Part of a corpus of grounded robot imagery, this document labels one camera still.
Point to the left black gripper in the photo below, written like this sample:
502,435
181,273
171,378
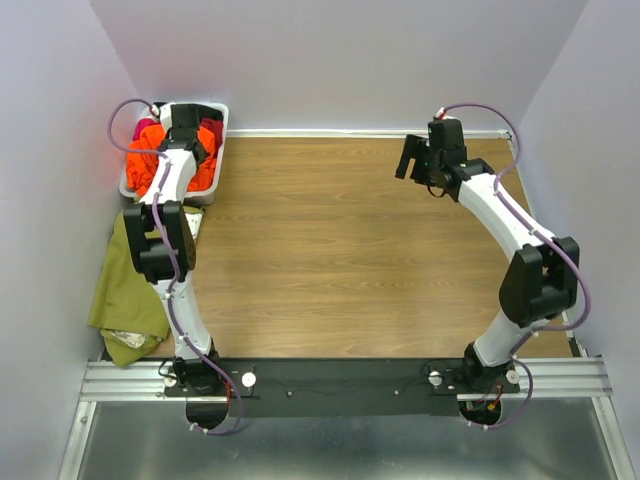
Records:
185,133

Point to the dark red t shirt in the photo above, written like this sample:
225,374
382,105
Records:
211,135

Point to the white plastic laundry basket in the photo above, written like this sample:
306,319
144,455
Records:
176,167

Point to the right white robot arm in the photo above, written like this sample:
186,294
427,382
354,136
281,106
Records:
540,282

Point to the orange t shirt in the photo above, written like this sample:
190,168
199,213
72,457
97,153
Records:
141,168

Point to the black t shirt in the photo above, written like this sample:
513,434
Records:
210,114

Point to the olive green snoopy t shirt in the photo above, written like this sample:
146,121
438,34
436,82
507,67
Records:
126,310

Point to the pink t shirt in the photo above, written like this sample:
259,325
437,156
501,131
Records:
141,125

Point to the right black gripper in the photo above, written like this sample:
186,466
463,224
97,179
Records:
417,160

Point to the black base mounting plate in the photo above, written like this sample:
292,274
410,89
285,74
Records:
255,388

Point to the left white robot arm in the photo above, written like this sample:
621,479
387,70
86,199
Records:
163,249

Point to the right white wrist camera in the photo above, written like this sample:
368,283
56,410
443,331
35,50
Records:
441,114

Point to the aluminium frame rail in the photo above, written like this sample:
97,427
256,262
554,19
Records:
552,378

